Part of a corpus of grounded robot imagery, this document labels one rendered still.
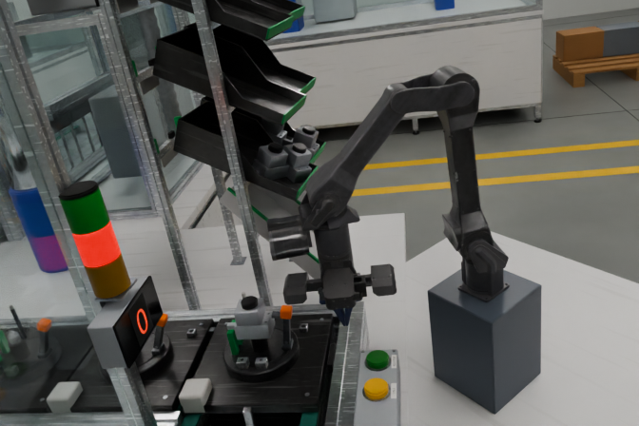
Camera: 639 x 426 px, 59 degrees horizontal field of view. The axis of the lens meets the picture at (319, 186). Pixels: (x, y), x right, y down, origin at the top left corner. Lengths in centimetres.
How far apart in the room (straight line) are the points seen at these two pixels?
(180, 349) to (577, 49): 563
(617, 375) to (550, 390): 13
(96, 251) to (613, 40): 601
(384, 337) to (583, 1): 871
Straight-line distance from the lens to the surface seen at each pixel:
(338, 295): 89
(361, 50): 475
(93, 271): 82
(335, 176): 85
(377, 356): 106
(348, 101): 486
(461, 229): 94
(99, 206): 79
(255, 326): 104
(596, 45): 642
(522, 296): 104
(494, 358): 103
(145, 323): 88
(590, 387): 118
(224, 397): 105
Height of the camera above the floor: 166
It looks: 24 degrees down
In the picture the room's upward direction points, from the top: 9 degrees counter-clockwise
